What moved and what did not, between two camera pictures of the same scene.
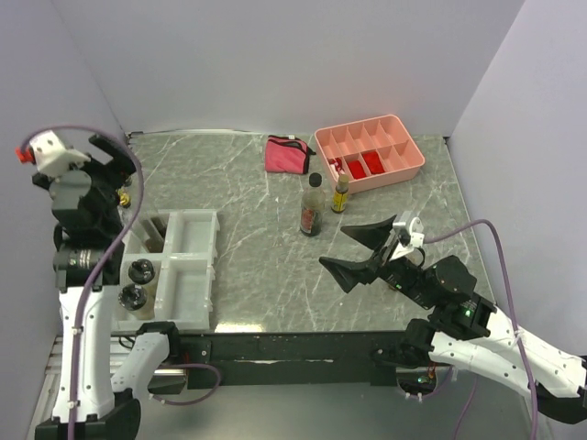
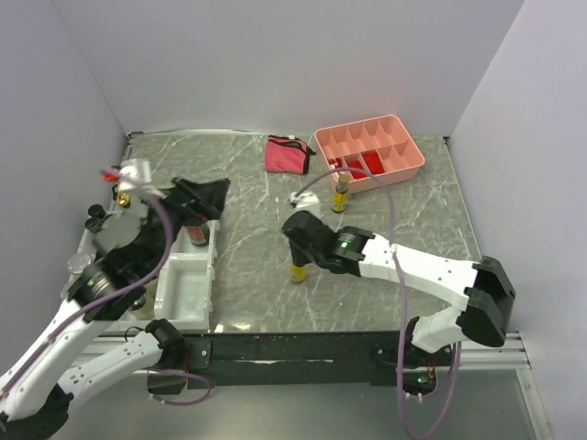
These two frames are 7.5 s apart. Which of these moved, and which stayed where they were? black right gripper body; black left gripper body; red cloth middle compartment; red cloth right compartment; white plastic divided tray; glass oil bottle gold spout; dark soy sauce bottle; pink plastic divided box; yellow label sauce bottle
Moved: black right gripper body; black left gripper body; dark soy sauce bottle
Stayed: glass oil bottle gold spout; red cloth middle compartment; yellow label sauce bottle; red cloth right compartment; white plastic divided tray; pink plastic divided box
